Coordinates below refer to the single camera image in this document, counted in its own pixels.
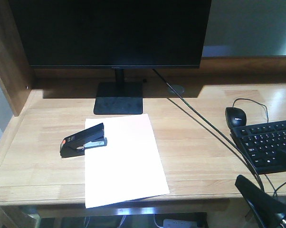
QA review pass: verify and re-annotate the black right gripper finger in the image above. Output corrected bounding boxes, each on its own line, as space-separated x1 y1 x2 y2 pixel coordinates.
235 175 286 228

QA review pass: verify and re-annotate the white paper sheet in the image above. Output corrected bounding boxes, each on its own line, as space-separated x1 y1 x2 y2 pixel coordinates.
85 114 170 208

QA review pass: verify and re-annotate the black and orange stapler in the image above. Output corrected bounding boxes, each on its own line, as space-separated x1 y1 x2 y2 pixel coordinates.
60 123 107 158

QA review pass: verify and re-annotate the wooden desk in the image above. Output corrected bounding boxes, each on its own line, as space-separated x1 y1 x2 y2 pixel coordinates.
0 0 286 228

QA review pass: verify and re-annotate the black keyboard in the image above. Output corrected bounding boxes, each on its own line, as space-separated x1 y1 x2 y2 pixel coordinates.
230 120 286 174

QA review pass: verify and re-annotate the black computer mouse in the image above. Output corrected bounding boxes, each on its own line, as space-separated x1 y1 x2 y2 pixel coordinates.
225 107 247 129

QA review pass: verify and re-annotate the white power strip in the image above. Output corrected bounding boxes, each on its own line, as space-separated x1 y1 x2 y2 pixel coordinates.
163 219 204 228

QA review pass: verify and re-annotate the black computer monitor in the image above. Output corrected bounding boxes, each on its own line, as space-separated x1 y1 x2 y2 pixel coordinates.
9 0 211 114

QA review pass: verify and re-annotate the black monitor cable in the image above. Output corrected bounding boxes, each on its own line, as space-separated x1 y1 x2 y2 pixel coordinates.
153 68 265 190

